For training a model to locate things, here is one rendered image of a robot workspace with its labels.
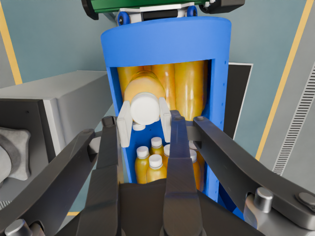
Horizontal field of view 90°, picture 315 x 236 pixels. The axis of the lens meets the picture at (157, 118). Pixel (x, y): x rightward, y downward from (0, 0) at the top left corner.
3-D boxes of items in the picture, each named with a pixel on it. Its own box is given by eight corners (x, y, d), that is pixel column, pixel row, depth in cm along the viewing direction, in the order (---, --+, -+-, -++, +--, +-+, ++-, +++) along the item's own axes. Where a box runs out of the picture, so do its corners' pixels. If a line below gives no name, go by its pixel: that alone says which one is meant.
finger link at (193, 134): (174, 129, 13) (209, 125, 13) (167, 110, 18) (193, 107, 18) (175, 144, 14) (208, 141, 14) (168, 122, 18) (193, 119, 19)
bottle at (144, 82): (143, 63, 37) (142, 70, 20) (165, 83, 39) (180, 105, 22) (124, 85, 39) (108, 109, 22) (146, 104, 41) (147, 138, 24)
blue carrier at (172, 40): (144, 228, 81) (148, 311, 55) (109, 40, 48) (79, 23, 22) (197, 218, 84) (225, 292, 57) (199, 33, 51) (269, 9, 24)
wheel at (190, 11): (186, 23, 46) (192, 21, 45) (185, 4, 45) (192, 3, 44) (192, 24, 50) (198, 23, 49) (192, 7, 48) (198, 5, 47)
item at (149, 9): (142, 27, 50) (140, 18, 39) (141, 18, 49) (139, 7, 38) (173, 24, 50) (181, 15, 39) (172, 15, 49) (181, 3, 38)
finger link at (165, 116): (163, 114, 14) (171, 114, 15) (158, 97, 21) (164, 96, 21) (165, 143, 16) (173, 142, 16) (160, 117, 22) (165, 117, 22)
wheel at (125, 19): (125, 27, 45) (131, 27, 46) (123, 9, 43) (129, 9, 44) (117, 30, 48) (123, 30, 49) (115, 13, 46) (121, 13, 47)
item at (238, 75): (175, 186, 199) (177, 196, 185) (189, 60, 143) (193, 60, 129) (214, 185, 203) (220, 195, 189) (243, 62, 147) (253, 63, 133)
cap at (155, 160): (159, 158, 50) (158, 153, 49) (164, 165, 46) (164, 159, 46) (147, 161, 48) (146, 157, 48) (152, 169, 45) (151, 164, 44)
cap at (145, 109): (144, 87, 21) (143, 90, 19) (164, 106, 22) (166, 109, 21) (125, 107, 22) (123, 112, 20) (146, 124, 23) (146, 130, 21)
